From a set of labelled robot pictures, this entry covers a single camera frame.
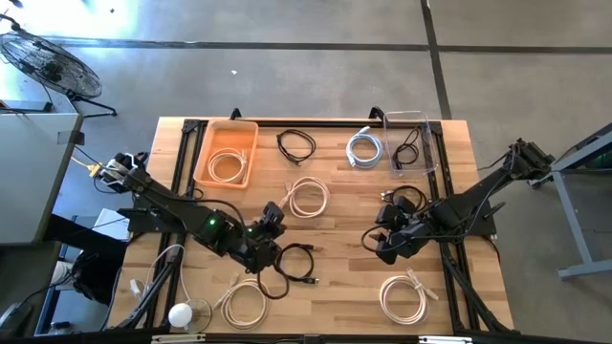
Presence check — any grey cabinet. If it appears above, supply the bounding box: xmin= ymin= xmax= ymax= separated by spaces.
xmin=0 ymin=99 xmax=85 ymax=246

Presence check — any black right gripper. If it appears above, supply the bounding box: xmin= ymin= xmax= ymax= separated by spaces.
xmin=374 ymin=204 xmax=434 ymax=267

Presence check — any black aluminium table frame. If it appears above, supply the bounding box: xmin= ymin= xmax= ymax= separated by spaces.
xmin=107 ymin=107 xmax=515 ymax=344

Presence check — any grey metal desk frame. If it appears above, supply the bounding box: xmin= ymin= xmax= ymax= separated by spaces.
xmin=528 ymin=121 xmax=612 ymax=281

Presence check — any grey-blue cable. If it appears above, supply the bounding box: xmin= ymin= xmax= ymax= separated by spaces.
xmin=344 ymin=125 xmax=384 ymax=170

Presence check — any white ethernet cable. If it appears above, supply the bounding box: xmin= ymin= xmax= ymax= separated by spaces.
xmin=277 ymin=176 xmax=332 ymax=220
xmin=207 ymin=147 xmax=250 ymax=185
xmin=213 ymin=272 xmax=273 ymax=332
xmin=379 ymin=268 xmax=440 ymax=327

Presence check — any thin white lamp cord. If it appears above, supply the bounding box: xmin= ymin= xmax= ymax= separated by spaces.
xmin=128 ymin=243 xmax=188 ymax=307

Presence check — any clear plastic bin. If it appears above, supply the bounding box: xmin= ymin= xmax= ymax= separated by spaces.
xmin=382 ymin=110 xmax=440 ymax=179

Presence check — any yellow power plug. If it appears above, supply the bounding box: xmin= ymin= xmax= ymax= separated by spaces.
xmin=71 ymin=156 xmax=104 ymax=179

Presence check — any black floor fan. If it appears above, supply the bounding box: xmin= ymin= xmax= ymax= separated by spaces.
xmin=0 ymin=13 xmax=119 ymax=118

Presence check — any black hdmi cable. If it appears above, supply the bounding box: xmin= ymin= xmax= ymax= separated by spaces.
xmin=275 ymin=128 xmax=317 ymax=167
xmin=275 ymin=242 xmax=320 ymax=287
xmin=391 ymin=127 xmax=422 ymax=171
xmin=380 ymin=184 xmax=428 ymax=214

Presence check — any orange plastic bin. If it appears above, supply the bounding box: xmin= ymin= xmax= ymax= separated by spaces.
xmin=192 ymin=118 xmax=260 ymax=190

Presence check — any silver metal bracket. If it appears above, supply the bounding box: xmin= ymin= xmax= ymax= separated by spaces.
xmin=151 ymin=333 xmax=207 ymax=344
xmin=418 ymin=335 xmax=473 ymax=344

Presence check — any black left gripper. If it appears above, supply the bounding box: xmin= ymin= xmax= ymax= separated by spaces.
xmin=246 ymin=201 xmax=289 ymax=247

